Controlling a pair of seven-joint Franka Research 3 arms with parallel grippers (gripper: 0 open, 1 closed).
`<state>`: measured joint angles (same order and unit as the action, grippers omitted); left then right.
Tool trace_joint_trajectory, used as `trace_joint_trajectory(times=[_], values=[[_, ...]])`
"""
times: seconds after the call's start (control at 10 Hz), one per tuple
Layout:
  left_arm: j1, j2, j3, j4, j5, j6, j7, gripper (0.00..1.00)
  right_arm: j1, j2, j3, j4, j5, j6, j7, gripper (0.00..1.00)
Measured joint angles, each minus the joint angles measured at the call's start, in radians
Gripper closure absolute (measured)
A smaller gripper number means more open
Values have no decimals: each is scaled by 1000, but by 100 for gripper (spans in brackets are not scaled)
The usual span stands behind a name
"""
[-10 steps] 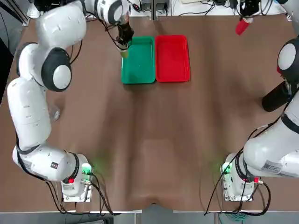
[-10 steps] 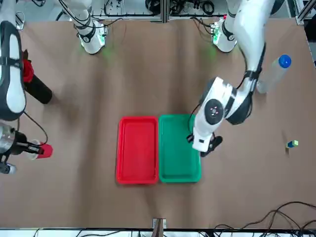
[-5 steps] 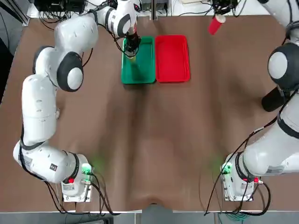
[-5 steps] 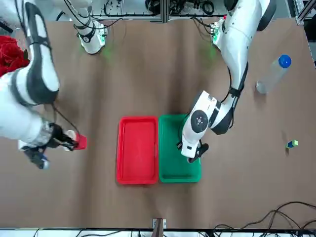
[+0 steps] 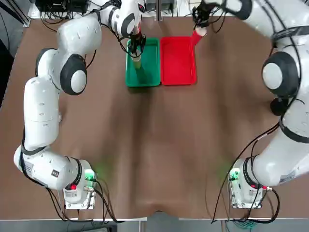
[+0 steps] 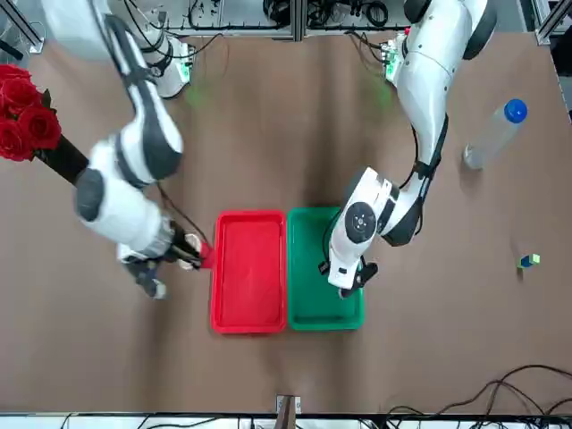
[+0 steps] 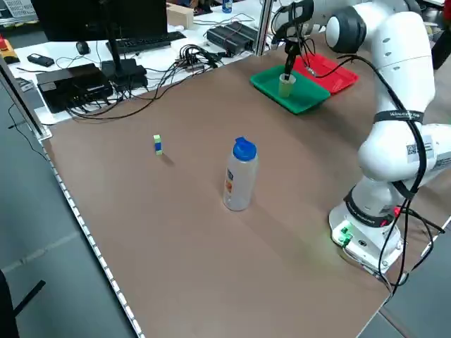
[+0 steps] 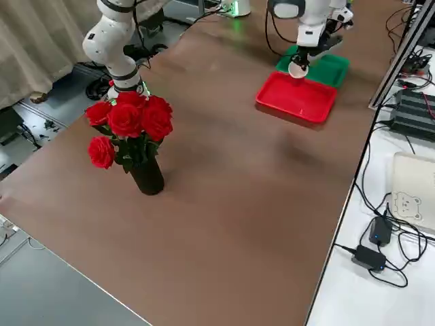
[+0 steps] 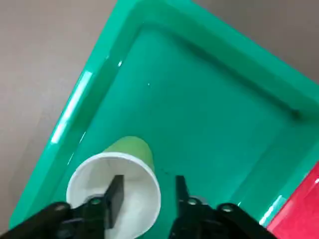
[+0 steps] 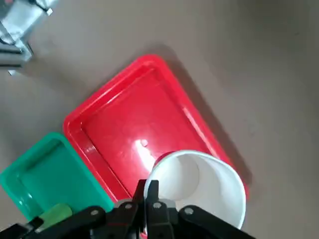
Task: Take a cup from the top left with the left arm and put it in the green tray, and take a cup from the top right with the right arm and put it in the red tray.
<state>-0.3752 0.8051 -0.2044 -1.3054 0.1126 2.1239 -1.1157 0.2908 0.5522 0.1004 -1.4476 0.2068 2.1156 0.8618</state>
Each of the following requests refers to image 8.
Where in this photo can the white device with bear print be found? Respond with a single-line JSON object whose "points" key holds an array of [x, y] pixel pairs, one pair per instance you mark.
{"points": [[413, 183]]}

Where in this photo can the red plastic tray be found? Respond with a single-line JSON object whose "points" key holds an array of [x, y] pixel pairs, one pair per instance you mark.
{"points": [[292, 98]]}

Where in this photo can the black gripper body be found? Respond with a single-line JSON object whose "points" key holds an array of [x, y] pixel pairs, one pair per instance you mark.
{"points": [[303, 52], [328, 44]]}

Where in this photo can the red rose bouquet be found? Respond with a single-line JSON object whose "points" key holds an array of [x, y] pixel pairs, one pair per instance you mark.
{"points": [[125, 119]]}

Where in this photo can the black ribbed power unit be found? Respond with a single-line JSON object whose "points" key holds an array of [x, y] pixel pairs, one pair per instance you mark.
{"points": [[413, 112]]}

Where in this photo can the green plastic tray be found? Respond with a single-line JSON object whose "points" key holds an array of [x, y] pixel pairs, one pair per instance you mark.
{"points": [[334, 68]]}

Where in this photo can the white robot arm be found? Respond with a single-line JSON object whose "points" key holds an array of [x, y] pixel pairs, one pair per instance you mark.
{"points": [[105, 37], [243, 6]]}

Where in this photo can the black power adapter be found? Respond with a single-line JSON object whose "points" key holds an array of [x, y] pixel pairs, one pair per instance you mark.
{"points": [[368, 258], [380, 232]]}

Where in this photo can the aluminium frame post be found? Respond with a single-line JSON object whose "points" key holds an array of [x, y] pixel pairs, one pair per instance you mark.
{"points": [[397, 61]]}

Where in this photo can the beige curtain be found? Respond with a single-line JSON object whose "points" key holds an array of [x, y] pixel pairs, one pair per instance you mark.
{"points": [[34, 40]]}

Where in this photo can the black cylindrical vase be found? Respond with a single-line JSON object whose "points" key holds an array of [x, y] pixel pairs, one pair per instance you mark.
{"points": [[149, 180]]}

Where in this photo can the red paper cup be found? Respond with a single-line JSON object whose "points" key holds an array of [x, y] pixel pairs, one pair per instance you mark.
{"points": [[298, 72]]}

